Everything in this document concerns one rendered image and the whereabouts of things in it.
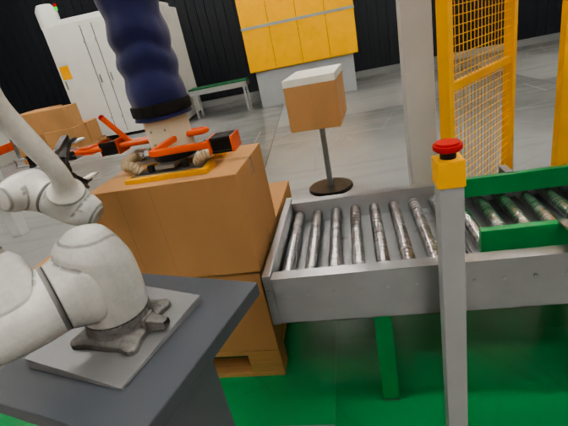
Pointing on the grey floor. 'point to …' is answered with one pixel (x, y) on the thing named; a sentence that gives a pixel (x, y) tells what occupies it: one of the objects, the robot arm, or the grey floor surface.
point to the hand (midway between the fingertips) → (86, 156)
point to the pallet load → (62, 125)
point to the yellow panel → (297, 40)
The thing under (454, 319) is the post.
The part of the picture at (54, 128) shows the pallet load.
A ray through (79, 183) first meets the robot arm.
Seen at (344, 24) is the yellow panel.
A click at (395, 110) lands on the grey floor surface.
